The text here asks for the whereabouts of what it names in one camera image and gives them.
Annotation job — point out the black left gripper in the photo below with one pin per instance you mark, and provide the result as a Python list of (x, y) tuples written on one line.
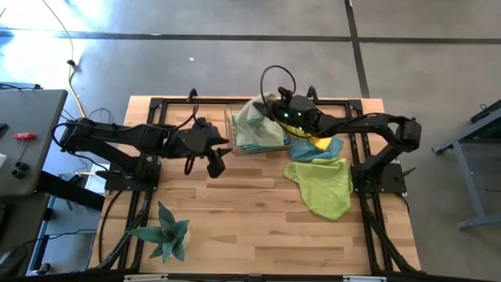
[(211, 139)]

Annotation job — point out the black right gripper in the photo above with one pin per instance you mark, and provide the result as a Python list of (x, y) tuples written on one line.
[(295, 113)]

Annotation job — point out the mint green microfiber towel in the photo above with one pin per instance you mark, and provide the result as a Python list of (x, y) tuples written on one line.
[(258, 129)]

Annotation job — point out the blue microfiber towel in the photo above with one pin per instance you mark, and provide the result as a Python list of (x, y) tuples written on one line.
[(266, 148), (309, 152)]

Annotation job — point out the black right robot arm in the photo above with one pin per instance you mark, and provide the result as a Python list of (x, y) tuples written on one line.
[(372, 121)]

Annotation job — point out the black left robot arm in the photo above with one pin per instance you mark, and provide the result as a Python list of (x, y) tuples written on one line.
[(117, 135)]

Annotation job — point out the yellow microfiber towel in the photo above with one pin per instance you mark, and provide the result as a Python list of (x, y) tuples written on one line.
[(321, 143)]

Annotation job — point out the lime green microfiber towel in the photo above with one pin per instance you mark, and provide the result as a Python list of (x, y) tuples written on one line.
[(325, 188)]

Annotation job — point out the black table clamp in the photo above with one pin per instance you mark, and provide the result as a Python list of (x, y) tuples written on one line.
[(192, 94), (312, 91)]

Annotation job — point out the green artificial plant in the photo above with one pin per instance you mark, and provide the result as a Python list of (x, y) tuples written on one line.
[(168, 235)]

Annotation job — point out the black crossbar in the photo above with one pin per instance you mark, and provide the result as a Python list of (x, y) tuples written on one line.
[(70, 192)]

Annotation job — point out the grey side table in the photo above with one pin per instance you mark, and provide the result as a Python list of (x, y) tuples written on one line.
[(31, 117)]

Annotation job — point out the black cylinder parts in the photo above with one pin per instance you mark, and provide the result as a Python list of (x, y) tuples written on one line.
[(21, 166)]

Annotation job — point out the blue-grey metal table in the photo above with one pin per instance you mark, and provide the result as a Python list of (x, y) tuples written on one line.
[(471, 188)]

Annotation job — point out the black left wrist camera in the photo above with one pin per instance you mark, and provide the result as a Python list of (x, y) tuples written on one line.
[(216, 166)]

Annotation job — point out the black aluminium table frame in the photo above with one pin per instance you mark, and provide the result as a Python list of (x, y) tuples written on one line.
[(180, 101)]

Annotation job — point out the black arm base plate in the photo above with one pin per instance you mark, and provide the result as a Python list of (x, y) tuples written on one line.
[(117, 182), (391, 182)]

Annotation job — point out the white frame bracket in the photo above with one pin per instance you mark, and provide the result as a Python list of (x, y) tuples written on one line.
[(145, 277), (364, 279)]

